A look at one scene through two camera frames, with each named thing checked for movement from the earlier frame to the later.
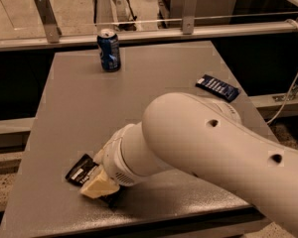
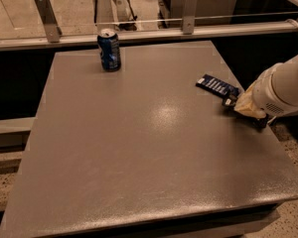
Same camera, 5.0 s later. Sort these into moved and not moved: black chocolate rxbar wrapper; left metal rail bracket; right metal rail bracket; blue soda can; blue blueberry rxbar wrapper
Moved: black chocolate rxbar wrapper
Not moved: right metal rail bracket; blue blueberry rxbar wrapper; left metal rail bracket; blue soda can
